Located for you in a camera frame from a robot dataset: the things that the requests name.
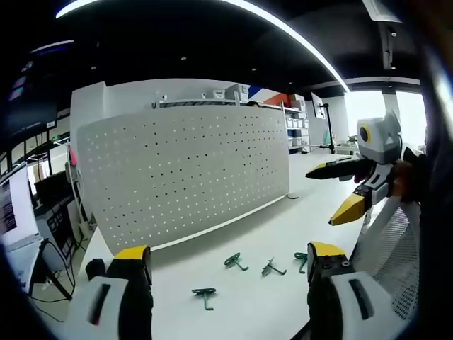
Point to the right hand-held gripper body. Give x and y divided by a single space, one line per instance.
380 141

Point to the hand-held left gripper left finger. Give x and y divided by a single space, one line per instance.
106 304

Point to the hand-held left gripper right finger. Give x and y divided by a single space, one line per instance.
339 301

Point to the green hook assembly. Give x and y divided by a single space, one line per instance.
301 260
207 295
235 261

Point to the grey metal hook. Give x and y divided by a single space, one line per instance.
272 269

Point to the white perforated mounting plate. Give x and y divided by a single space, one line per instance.
184 170

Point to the white round plate foot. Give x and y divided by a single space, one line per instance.
293 196

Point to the person's right hand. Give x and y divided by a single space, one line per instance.
401 180

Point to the dark round object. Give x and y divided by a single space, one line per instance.
95 269

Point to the black tripod stand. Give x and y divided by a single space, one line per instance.
329 131

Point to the white storage shelf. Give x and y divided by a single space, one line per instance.
295 127

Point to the white mesh chair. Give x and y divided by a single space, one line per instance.
396 248

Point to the computer monitor with white screen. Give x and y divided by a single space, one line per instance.
17 212

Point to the long ceiling light strip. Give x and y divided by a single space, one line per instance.
283 32

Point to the pink tag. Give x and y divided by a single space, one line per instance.
73 156

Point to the white partition wall panel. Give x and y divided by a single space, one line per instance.
88 102

